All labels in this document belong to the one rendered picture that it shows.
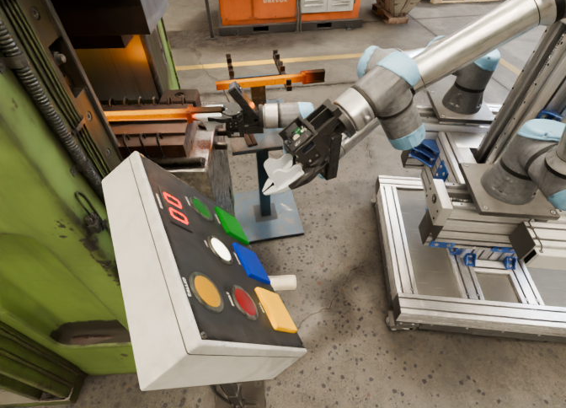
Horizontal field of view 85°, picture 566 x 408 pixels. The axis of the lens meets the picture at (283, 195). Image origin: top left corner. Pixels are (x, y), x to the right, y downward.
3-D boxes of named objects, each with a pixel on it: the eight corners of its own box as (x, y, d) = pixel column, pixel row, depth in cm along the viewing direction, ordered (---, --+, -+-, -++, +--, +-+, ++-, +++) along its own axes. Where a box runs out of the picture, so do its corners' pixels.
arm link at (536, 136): (532, 150, 95) (562, 111, 86) (560, 180, 86) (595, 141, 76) (493, 150, 95) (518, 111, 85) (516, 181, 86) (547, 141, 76)
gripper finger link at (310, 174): (280, 175, 62) (313, 147, 61) (284, 179, 63) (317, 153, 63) (291, 190, 59) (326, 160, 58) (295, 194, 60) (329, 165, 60)
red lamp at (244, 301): (256, 292, 48) (254, 279, 45) (256, 324, 45) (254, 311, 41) (236, 294, 48) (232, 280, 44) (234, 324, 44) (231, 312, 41)
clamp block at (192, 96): (201, 104, 114) (198, 88, 109) (199, 117, 108) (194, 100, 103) (168, 105, 113) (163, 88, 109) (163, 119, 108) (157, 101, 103)
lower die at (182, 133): (197, 123, 106) (192, 100, 99) (188, 162, 92) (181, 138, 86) (71, 127, 104) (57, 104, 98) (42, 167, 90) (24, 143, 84)
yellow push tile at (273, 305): (278, 293, 57) (257, 285, 51) (298, 330, 53) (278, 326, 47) (270, 299, 57) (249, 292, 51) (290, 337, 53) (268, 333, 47)
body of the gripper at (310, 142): (274, 135, 60) (323, 92, 58) (294, 158, 66) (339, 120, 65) (292, 156, 55) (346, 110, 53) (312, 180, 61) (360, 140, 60)
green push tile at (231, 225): (236, 218, 70) (216, 205, 63) (250, 243, 65) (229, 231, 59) (230, 223, 70) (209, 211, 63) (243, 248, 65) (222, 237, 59)
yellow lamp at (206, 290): (223, 281, 41) (218, 265, 38) (221, 317, 38) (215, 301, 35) (200, 282, 41) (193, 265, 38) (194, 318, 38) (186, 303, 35)
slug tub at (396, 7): (393, 5, 488) (402, -31, 455) (424, 28, 420) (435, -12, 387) (357, 7, 482) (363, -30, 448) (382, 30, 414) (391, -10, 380)
